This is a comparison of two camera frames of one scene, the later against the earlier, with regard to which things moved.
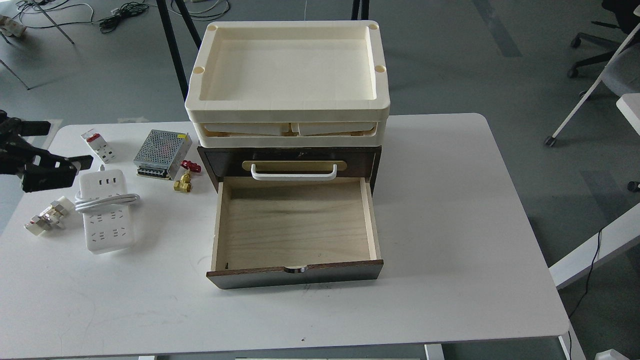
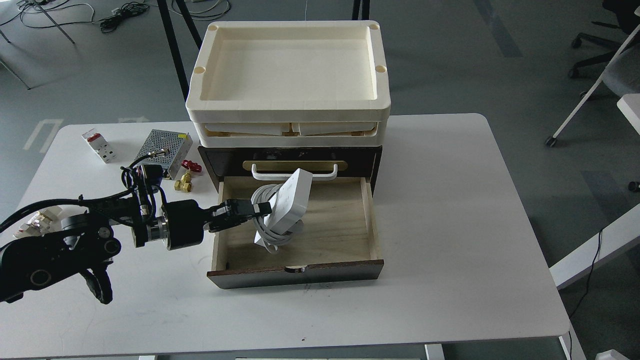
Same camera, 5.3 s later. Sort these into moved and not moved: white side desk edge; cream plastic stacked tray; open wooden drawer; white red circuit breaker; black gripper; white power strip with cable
Moved: black gripper; white power strip with cable
Not moved: white red circuit breaker; open wooden drawer; cream plastic stacked tray; white side desk edge
